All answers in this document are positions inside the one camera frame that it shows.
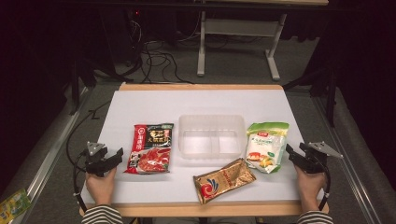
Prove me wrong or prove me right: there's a bundle of black cables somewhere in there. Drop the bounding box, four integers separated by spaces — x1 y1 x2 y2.
124 8 200 85

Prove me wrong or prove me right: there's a person's right hand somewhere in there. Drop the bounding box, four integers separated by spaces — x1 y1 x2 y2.
294 164 328 213

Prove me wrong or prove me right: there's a wooden table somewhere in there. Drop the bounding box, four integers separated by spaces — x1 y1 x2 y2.
78 82 330 217

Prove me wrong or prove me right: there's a yellow green packet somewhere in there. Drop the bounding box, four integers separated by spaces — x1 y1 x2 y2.
0 188 32 224

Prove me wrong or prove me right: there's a white and green packet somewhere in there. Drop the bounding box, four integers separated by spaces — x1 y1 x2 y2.
245 121 290 175

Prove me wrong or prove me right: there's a black metal stand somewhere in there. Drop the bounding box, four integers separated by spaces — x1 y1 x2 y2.
68 59 125 116
281 66 339 129

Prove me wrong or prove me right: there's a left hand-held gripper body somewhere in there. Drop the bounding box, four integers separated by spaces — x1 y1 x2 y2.
84 141 109 178

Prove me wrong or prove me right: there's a left hand-held gripper cable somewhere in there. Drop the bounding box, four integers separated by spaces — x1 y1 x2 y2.
72 148 90 214

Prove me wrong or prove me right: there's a black floor cable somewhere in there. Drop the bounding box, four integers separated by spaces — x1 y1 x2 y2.
65 100 112 173

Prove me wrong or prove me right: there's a red seasoning packet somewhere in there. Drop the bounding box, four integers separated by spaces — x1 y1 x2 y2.
124 122 175 175

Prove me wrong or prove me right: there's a right hand-held gripper cable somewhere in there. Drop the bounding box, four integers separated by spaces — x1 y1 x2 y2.
317 155 332 212

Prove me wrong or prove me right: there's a hand-held gripper cable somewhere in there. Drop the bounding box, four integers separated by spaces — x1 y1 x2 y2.
72 148 90 214
317 155 332 212

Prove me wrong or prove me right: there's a white desk frame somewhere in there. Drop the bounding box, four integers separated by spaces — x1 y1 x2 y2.
196 0 330 82

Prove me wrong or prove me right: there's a white table mat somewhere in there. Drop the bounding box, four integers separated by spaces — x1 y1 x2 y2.
78 90 326 204

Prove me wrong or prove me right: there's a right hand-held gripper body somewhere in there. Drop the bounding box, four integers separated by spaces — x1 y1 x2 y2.
298 141 344 175

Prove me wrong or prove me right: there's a gold foil packet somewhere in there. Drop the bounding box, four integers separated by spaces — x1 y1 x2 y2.
192 157 257 205

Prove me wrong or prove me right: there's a clear plastic container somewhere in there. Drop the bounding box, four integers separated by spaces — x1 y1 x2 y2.
177 114 247 161

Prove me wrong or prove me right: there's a person's left hand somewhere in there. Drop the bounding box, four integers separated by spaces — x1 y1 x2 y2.
85 167 118 206

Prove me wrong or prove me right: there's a metal floor rail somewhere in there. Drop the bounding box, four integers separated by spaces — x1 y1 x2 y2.
312 96 379 224
12 87 92 224

